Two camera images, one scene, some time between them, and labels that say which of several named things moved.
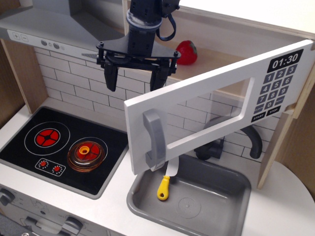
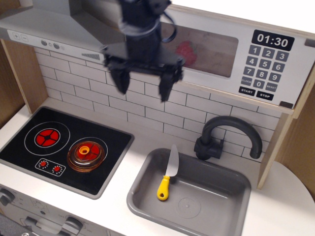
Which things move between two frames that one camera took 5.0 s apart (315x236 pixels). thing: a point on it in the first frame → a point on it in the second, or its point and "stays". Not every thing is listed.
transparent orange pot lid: [85, 156] stays
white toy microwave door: [279, 78] → [254, 62]
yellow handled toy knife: [172, 170] stays
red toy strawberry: [188, 53] stays
